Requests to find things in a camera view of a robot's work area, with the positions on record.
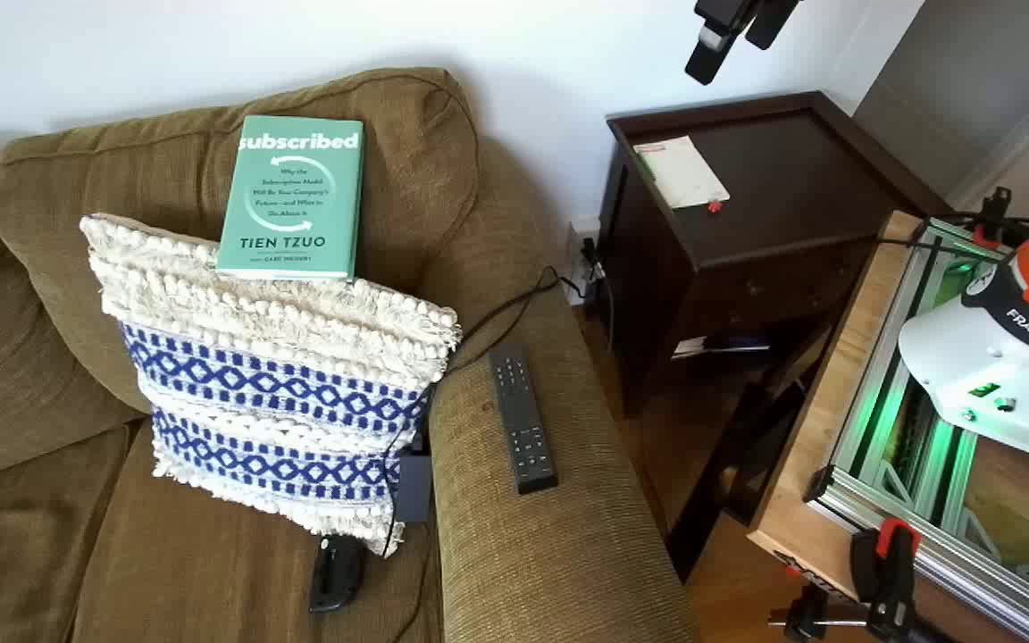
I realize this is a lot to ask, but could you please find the grey remote control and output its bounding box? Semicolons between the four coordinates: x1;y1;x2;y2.
486;344;564;498

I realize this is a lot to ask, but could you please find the white paper card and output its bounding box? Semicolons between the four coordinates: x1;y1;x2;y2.
629;131;732;215

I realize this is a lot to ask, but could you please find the dark wooden side table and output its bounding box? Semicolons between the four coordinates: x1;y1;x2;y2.
595;89;955;587

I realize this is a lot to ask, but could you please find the white item under table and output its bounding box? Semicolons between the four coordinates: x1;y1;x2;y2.
668;332;711;365

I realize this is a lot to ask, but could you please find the brown sofa back cushion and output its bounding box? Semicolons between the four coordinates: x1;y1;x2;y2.
0;64;481;413

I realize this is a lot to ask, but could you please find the light wooden board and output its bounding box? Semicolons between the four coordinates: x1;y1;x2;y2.
748;209;983;643

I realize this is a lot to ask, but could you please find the green Subscribed book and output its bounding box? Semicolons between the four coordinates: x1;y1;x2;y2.
213;109;369;286

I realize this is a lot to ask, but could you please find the dark grey flat pouch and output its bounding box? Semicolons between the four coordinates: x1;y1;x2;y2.
388;449;440;530

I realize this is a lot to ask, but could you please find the brown fabric sofa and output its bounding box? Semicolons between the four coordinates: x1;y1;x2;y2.
0;64;704;643

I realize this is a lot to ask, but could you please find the black orange bar clamp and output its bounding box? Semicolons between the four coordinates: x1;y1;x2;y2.
846;516;924;643

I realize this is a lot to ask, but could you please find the white blue patterned pillow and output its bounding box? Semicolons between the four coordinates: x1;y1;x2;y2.
74;209;465;562

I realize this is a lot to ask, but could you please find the small black bar clamp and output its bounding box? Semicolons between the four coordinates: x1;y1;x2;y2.
765;577;875;636

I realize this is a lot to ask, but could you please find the black computer mouse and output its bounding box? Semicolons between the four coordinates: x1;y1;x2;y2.
306;533;372;617

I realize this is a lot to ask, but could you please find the wall outlet with plug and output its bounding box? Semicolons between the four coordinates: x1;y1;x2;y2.
559;229;606;302

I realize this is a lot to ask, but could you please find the black clamp with cables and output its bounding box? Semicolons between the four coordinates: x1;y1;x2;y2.
945;187;1029;251

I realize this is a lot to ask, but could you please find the aluminium profile robot frame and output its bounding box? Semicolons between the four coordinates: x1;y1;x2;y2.
802;217;1029;643

